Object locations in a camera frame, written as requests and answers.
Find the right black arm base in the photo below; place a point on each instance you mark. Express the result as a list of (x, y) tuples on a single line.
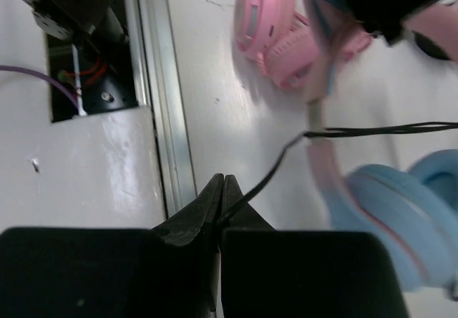
[(90, 60)]

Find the pink gaming headphones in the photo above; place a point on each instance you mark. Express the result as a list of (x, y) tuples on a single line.
[(277, 38)]

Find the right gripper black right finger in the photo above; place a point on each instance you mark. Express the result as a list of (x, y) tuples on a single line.
[(270, 273)]

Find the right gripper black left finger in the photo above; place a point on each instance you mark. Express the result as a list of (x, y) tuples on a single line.
[(170, 270)]

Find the blue pink cat-ear headphones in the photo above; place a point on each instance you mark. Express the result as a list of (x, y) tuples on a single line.
[(414, 212)]

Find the aluminium front rail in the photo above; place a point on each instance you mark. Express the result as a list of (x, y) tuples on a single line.
[(166, 98)]

